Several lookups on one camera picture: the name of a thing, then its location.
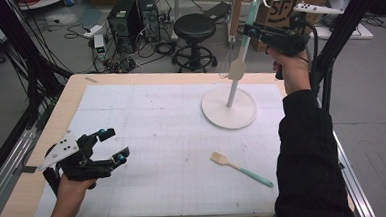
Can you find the person's left hand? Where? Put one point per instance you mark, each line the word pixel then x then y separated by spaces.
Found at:
pixel 70 198

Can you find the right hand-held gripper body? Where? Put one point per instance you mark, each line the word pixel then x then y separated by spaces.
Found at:
pixel 284 38

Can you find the small white device green display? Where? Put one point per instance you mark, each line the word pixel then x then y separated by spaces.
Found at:
pixel 99 45

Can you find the large black computer tower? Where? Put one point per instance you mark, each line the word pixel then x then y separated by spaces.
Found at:
pixel 124 23

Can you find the white hook stand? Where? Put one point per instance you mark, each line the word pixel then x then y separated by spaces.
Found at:
pixel 229 115

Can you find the black metal frame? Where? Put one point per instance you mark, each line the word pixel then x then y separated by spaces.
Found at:
pixel 10 38
pixel 340 30

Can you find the white grid mat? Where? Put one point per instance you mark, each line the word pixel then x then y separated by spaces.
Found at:
pixel 155 123

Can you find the tan tape strip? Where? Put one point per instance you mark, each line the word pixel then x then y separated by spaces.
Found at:
pixel 91 80

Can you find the person's right hand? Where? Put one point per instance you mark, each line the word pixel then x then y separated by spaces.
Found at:
pixel 291 71

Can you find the slim black computer tower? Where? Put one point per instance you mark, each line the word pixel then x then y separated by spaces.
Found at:
pixel 149 19

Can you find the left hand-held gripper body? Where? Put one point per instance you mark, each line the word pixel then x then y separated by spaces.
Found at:
pixel 63 150

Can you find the grey rounded device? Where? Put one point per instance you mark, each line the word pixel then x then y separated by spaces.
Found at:
pixel 340 0

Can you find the white power strip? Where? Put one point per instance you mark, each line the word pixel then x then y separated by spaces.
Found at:
pixel 93 31

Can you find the white flat board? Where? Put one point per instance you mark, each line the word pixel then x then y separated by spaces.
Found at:
pixel 360 33

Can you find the black round stool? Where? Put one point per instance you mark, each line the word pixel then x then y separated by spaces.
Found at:
pixel 194 26

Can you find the aluminium rail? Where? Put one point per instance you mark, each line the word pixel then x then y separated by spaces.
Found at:
pixel 4 175
pixel 355 186

